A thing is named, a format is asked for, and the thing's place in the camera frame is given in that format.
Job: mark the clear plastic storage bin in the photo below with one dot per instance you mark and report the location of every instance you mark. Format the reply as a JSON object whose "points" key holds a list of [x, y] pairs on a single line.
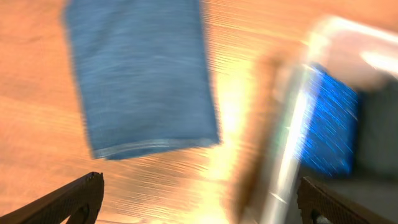
{"points": [[362, 57]]}

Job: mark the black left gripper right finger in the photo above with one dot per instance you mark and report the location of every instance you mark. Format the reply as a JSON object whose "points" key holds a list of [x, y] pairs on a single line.
{"points": [[315, 199]]}

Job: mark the blue green sequin garment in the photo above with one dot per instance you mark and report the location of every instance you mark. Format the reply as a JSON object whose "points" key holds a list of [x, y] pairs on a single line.
{"points": [[330, 125]]}

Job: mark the blue denim cloth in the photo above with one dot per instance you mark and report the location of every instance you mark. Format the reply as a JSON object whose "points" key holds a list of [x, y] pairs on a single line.
{"points": [[142, 73]]}

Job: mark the black garment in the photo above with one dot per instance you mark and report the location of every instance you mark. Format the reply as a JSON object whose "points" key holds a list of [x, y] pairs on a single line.
{"points": [[377, 139]]}

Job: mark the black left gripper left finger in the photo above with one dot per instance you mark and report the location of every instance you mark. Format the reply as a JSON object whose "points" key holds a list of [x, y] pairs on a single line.
{"points": [[77, 202]]}

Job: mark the black cloth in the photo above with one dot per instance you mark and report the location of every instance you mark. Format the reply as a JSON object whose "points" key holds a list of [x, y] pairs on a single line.
{"points": [[373, 190]]}

